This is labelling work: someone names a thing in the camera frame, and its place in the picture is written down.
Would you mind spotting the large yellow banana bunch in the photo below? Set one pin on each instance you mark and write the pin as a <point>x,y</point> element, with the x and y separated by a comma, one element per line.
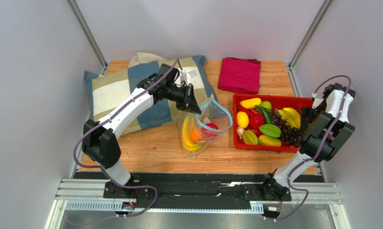
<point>187,143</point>

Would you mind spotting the aluminium frame post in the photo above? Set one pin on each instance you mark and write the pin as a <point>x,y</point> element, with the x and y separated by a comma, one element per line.
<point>323,10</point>
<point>75,9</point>

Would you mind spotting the green cucumber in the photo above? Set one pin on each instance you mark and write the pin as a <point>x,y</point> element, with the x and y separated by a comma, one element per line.
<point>265,114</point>

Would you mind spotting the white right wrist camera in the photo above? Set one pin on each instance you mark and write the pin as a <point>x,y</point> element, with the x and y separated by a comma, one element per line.
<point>315,101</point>

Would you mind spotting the orange fruit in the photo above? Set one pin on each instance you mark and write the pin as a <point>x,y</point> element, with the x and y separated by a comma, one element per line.
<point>195,136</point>

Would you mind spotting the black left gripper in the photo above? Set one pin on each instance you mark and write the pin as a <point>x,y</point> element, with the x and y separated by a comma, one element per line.
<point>189,101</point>

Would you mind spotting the red pomegranate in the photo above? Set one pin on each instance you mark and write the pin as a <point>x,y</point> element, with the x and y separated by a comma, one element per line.
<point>209,131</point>

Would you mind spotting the left aluminium frame post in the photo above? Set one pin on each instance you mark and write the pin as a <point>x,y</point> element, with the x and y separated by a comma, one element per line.
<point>75,9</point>

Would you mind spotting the small yellow banana bunch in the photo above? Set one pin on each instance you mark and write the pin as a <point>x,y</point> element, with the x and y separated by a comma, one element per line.
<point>292,116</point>

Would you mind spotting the folded magenta towel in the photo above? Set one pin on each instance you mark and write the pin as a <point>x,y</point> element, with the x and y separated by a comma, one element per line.
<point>241,76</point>

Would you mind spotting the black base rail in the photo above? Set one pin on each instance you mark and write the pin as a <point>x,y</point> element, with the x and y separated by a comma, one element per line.
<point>185,190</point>

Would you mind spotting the yellow lemon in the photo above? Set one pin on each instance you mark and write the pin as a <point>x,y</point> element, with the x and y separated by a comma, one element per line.
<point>242,119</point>

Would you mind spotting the green pear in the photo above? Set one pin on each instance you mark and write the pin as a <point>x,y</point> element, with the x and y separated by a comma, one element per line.
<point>267,105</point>

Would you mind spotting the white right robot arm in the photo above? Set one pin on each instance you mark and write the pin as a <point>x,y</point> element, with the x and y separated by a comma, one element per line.
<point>325,128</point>

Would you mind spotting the purple grape bunch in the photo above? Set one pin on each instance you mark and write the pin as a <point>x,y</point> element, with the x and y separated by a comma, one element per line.
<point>289,130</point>

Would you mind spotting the plaid blue beige pillow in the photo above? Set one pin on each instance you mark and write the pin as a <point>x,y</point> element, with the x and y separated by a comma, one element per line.
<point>107,92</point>

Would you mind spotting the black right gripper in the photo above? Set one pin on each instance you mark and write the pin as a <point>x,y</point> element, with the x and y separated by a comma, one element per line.
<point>305,118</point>

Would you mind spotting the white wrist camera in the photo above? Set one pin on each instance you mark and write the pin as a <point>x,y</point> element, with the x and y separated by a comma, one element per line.
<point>315,101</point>
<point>186,74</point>

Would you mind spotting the red plastic tray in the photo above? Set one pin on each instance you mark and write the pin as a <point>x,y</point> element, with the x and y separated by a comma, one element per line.
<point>277,102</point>

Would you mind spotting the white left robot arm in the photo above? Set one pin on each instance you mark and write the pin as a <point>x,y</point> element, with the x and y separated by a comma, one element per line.
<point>100,138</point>

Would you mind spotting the clear zip top bag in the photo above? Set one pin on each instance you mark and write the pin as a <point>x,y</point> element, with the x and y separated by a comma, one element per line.
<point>212,112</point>

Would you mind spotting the yellow green starfruit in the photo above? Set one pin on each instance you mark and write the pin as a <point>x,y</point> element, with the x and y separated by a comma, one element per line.
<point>249,138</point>

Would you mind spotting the garlic bulb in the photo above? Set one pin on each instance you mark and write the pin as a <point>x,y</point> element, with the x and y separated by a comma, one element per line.
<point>240,131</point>

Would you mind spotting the red chili pepper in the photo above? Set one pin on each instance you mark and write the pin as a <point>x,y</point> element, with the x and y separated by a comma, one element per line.
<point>241,108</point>

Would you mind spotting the yellow green mango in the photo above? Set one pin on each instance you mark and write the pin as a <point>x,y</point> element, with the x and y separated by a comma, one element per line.
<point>266,140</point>

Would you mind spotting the red apple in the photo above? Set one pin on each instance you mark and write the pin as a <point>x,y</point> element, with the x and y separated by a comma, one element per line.
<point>256,120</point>

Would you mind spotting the right aluminium frame post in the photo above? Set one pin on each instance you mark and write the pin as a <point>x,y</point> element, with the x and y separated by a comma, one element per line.
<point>323,10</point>

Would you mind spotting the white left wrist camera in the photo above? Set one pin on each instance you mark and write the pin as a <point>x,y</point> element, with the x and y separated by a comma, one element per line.
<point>186,74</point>

